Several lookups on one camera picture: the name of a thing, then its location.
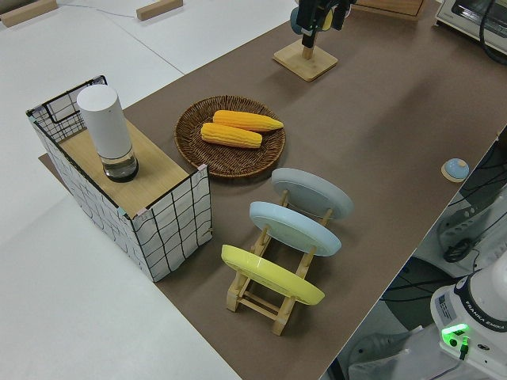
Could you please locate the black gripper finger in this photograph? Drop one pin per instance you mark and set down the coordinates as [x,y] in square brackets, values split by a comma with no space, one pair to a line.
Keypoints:
[338,16]
[313,16]

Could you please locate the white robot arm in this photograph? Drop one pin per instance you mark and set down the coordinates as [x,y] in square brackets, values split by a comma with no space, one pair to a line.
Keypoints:
[455,312]

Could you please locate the light wooden drawer cabinet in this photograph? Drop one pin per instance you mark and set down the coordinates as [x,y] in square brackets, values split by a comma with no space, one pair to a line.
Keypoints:
[396,10]

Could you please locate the dark blue mug yellow inside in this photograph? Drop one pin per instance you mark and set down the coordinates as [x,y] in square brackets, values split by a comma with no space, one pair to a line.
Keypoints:
[295,20]

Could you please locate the wooden mug tree stand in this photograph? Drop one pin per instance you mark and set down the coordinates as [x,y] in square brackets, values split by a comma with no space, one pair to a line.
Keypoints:
[305,65]

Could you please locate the brown table mat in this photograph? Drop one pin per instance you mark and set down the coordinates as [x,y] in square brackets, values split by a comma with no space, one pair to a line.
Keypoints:
[376,118]

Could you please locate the white toaster oven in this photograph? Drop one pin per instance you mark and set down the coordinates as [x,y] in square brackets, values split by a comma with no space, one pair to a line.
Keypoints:
[459,12]

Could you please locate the yellow corn cob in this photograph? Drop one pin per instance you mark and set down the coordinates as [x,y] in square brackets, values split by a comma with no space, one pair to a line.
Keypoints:
[229,135]
[245,120]

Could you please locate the light wooden block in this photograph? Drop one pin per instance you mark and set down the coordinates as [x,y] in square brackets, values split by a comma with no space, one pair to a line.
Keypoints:
[156,10]
[24,16]

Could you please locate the grey plate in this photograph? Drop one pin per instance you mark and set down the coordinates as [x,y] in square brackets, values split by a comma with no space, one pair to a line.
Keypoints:
[317,194]

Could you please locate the brown wicker basket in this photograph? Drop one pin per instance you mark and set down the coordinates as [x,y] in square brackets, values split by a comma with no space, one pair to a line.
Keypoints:
[198,154]

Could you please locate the blue wooden call bell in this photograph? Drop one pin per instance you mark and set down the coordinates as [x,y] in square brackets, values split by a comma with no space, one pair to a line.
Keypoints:
[455,168]

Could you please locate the light blue plate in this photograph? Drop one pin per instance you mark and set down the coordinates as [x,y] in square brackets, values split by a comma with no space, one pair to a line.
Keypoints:
[293,229]

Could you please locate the white cylindrical grinder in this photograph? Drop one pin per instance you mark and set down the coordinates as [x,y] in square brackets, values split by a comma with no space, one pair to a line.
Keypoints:
[103,126]

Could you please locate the white power strip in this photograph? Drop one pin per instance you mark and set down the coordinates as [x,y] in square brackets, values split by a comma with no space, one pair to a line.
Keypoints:
[461,227]

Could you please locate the yellow plate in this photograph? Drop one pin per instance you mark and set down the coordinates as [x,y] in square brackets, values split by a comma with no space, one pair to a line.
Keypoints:
[269,273]

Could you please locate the black power adapter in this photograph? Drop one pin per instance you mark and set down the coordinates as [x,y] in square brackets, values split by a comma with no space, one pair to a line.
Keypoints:
[455,253]

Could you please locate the wooden plate rack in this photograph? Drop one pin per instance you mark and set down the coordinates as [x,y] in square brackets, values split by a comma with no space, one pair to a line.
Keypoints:
[237,297]

